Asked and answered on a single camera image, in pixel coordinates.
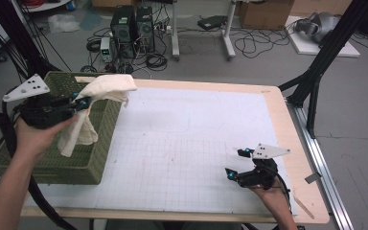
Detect loose black floor cable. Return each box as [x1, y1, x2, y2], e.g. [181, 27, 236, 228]
[233, 27, 290, 59]

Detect left hand-held gripper cable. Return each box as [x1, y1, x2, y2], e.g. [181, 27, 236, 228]
[0, 94, 78, 230]

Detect grey rounded device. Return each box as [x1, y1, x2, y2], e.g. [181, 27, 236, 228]
[293, 11, 341, 44]

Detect white grid mat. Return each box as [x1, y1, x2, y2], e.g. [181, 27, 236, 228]
[25, 85, 300, 216]

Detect white power supply box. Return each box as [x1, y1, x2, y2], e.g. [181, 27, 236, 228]
[100, 36, 113, 63]

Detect black metal frame stand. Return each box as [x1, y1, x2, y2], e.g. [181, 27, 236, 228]
[0, 0, 61, 104]
[277, 0, 368, 139]

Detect person's left hand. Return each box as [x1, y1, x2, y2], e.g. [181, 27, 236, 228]
[13, 112, 80, 158]

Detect aluminium rail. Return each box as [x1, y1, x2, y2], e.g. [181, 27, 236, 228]
[286, 99, 355, 230]

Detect flat black device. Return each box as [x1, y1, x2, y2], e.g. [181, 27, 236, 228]
[196, 14, 228, 32]

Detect cream printed cloth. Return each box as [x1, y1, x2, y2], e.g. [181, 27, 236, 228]
[57, 74, 138, 158]

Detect brown cardboard box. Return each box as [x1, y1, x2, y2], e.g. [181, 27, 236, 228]
[239, 0, 295, 31]

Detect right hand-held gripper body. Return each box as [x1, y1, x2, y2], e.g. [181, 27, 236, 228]
[236, 143, 291, 190]

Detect coiled black cable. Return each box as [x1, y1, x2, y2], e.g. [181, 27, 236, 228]
[145, 52, 169, 72]

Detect hand-held gripper cable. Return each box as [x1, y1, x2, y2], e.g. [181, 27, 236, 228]
[266, 171, 305, 230]
[0, 94, 78, 230]

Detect right hand-held gripper cable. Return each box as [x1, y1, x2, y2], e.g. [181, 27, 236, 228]
[266, 171, 305, 230]

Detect person's dark trousers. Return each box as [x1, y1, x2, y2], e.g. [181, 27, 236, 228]
[104, 219, 242, 230]

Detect clear plastic bag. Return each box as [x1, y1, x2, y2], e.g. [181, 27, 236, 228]
[47, 12, 81, 35]

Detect large black computer tower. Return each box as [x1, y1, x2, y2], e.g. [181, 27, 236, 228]
[110, 5, 138, 59]

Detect thin wooden stick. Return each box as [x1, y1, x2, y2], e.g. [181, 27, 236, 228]
[292, 195, 316, 220]

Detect white desk leg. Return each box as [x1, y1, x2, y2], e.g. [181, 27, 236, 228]
[171, 0, 181, 61]
[221, 0, 238, 60]

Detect slim black computer tower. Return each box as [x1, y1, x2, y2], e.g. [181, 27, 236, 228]
[135, 6, 156, 54]

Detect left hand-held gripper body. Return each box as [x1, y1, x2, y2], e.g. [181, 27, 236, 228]
[2, 74, 78, 130]

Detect person's right hand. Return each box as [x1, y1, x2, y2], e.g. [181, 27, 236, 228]
[249, 184, 290, 222]

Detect green woven basket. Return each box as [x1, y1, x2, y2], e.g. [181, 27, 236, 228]
[0, 71, 125, 186]

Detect white floor board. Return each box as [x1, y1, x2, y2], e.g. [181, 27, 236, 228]
[284, 15, 361, 58]

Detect grey tape piece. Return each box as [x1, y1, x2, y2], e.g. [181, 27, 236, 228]
[304, 172, 323, 185]

